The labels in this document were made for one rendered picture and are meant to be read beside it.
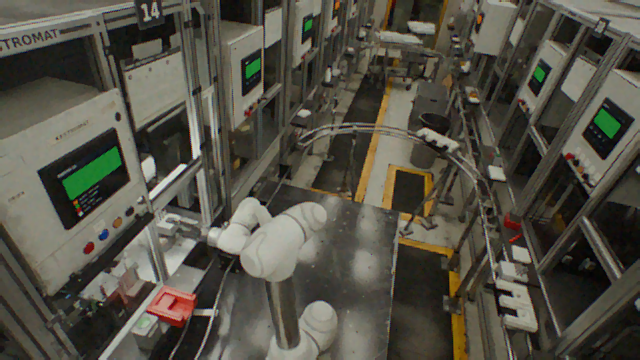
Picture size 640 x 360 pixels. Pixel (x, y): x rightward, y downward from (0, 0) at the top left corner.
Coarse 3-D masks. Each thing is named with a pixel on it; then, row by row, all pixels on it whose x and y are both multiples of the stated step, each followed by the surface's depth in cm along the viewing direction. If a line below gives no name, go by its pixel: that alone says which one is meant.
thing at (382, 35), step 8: (376, 32) 621; (384, 32) 620; (392, 32) 623; (384, 40) 584; (392, 40) 586; (400, 40) 587; (408, 40) 599; (416, 40) 605; (376, 56) 601; (368, 64) 656; (368, 72) 664; (376, 72) 628; (392, 72) 637; (400, 72) 642; (408, 88) 639
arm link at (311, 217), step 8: (296, 208) 114; (304, 208) 112; (312, 208) 112; (320, 208) 114; (296, 216) 111; (304, 216) 111; (312, 216) 111; (320, 216) 112; (304, 224) 111; (312, 224) 111; (320, 224) 112; (304, 232) 110; (312, 232) 113
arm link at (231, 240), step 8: (232, 224) 161; (240, 224) 160; (224, 232) 158; (232, 232) 157; (240, 232) 158; (248, 232) 162; (224, 240) 156; (232, 240) 155; (240, 240) 155; (224, 248) 156; (232, 248) 155; (240, 248) 155
